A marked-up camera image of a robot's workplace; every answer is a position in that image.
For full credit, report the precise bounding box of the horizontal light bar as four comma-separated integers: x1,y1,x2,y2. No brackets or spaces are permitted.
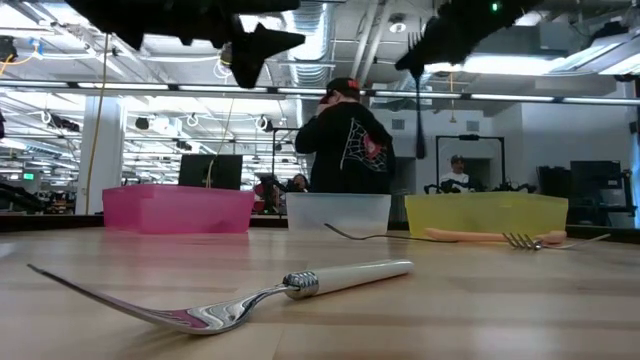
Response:
0,79,640,107

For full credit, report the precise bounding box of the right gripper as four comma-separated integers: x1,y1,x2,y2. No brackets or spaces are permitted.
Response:
394,0,544,76

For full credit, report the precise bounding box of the person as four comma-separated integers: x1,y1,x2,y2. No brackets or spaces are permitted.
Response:
287,173,311,194
439,154,474,194
294,77,397,195

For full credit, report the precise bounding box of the silver ventilation duct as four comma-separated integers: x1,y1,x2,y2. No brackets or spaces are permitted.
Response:
279,0,335,189

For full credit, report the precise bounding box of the white pillar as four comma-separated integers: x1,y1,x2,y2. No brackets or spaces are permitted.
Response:
74,96,127,216

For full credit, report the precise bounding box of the yellow hanging cable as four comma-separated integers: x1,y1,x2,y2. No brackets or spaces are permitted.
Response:
205,88,236,190
84,32,110,215

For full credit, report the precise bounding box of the black monitor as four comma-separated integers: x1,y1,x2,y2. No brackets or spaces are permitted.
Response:
178,153,244,191

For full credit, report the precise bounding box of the white-handled silver fork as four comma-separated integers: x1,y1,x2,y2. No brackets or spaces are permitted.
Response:
27,258,415,336

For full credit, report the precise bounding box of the pink plastic bin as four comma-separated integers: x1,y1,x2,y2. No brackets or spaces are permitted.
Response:
102,183,255,235

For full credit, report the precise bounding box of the yellow plastic bin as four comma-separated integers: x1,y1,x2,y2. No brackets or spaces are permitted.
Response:
404,192,570,240

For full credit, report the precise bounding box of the black rig frame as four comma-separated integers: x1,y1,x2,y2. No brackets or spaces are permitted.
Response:
435,133,507,194
271,127,301,194

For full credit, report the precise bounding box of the dark equipment rack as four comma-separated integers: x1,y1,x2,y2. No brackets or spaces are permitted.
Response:
537,159,637,227

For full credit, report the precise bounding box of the clear plastic bin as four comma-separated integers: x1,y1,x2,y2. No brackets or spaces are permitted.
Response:
285,193,392,236

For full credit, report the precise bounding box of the orange-handled silver fork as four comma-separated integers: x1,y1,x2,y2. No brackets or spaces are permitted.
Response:
424,227,612,250
502,228,569,251

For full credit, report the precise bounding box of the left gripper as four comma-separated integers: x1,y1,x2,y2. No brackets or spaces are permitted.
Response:
64,0,306,90

